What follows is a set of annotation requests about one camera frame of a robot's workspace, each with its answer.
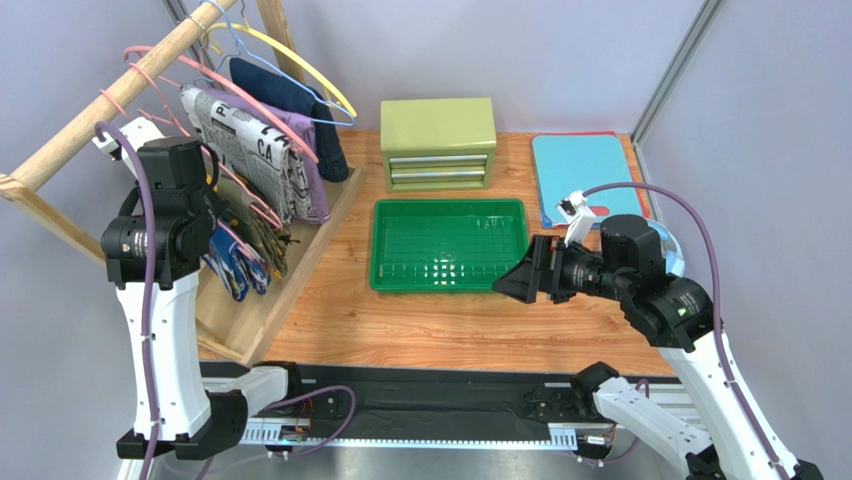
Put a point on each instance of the yellow hanger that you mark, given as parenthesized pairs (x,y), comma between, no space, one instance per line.
(333,97)

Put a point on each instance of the pink hanger with newspaper trousers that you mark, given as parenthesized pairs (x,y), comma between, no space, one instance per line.
(301,145)

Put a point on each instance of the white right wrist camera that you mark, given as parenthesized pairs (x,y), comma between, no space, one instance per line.
(579,217)

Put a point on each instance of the newspaper print trousers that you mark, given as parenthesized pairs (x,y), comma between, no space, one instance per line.
(259,152)

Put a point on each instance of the light blue cutting board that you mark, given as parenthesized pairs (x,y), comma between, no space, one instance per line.
(586,166)

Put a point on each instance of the blue wire hanger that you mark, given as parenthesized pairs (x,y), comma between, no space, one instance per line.
(336,114)

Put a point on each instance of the green mini drawer chest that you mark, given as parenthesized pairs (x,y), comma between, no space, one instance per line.
(437,144)

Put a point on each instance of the camouflage trousers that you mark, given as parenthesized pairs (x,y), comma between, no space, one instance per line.
(270,243)

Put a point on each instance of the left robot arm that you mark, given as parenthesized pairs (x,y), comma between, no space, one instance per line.
(153,253)

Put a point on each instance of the blue white patterned trousers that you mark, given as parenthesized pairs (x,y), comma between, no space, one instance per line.
(237,264)

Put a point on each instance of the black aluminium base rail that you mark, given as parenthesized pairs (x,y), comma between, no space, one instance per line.
(307,406)

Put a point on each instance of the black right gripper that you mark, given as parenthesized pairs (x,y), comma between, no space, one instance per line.
(542,267)

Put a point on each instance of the green plastic tray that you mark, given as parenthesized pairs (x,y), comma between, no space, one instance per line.
(445,246)

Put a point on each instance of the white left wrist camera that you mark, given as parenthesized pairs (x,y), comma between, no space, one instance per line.
(138,132)

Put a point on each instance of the dark blue jeans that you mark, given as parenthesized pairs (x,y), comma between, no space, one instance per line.
(276,91)

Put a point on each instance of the wooden clothes rack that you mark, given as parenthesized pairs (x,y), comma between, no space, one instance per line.
(243,331)

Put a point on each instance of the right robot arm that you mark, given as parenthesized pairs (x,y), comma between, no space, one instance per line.
(675,315)

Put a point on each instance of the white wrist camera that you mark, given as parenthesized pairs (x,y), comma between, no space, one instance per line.
(579,217)
(138,132)

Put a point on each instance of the light blue headphones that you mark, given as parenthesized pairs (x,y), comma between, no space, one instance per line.
(670,248)

